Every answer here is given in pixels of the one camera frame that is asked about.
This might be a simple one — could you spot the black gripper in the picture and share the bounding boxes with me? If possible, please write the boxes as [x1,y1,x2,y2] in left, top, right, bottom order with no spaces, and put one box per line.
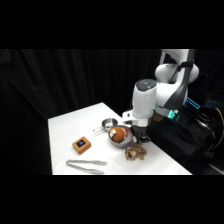
[131,123,150,145]

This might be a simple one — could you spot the grey metal bowl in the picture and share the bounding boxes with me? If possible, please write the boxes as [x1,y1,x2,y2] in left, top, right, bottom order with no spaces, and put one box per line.
[107,124,136,149]

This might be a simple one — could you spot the orange round plush toy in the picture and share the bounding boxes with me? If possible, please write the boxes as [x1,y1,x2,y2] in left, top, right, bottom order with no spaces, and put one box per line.
[108,126,130,143]

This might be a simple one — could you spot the small steel measuring cup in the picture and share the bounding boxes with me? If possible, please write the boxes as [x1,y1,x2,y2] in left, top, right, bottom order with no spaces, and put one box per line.
[92,117,119,134]

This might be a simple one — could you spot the black robot stand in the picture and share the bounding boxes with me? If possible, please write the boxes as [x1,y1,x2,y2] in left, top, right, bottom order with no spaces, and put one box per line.
[123,99,224,176]

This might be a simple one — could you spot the orange box with blue square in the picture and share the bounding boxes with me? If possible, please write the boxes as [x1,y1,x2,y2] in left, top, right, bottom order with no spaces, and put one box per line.
[71,136,93,155]

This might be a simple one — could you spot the metal kitchen tongs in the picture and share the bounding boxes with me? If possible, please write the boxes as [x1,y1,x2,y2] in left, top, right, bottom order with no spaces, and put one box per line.
[65,158,108,176]

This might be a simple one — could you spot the blue lit bar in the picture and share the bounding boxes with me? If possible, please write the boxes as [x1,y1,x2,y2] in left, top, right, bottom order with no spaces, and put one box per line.
[185,96,202,110]

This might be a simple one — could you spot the white vertical pole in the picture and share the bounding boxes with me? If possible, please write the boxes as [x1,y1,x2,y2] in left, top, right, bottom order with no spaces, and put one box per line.
[159,49,167,65]

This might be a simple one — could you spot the black curtain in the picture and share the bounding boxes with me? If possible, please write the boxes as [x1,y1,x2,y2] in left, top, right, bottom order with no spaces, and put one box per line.
[0,49,224,176]

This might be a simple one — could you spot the yellow cable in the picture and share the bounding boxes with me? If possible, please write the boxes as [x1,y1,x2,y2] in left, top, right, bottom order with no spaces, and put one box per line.
[211,107,224,152]

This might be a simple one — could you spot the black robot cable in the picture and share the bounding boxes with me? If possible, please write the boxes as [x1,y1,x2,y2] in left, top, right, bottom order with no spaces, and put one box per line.
[170,49,196,84]

